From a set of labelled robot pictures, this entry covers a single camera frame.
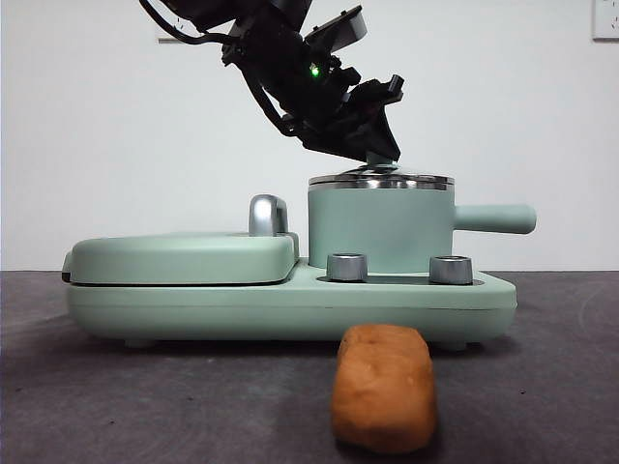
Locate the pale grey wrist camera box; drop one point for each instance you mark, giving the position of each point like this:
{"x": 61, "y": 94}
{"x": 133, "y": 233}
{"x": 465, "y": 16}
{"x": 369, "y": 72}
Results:
{"x": 345, "y": 29}

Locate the silver control knob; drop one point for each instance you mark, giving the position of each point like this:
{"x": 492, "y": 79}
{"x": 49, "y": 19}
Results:
{"x": 346, "y": 267}
{"x": 450, "y": 270}

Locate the mint green breakfast machine base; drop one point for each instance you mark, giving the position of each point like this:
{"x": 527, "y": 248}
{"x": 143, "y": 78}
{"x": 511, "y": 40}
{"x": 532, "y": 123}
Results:
{"x": 290, "y": 309}

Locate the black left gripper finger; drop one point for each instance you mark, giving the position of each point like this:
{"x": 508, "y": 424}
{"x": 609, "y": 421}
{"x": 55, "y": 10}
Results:
{"x": 338, "y": 150}
{"x": 379, "y": 135}

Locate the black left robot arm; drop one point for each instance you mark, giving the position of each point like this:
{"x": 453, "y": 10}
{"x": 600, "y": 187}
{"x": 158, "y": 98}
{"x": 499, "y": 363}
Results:
{"x": 275, "y": 48}

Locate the brown potato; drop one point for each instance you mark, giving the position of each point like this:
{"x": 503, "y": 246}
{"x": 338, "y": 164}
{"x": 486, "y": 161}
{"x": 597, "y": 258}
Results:
{"x": 384, "y": 391}

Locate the glass lid with green knob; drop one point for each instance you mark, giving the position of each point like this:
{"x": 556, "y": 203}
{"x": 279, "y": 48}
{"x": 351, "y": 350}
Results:
{"x": 416, "y": 180}

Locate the white wall socket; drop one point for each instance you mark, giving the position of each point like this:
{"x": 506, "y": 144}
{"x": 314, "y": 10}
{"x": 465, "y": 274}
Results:
{"x": 183, "y": 23}
{"x": 607, "y": 21}

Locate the mint green hinged grill cover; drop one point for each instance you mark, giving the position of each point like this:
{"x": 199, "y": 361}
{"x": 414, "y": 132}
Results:
{"x": 179, "y": 258}

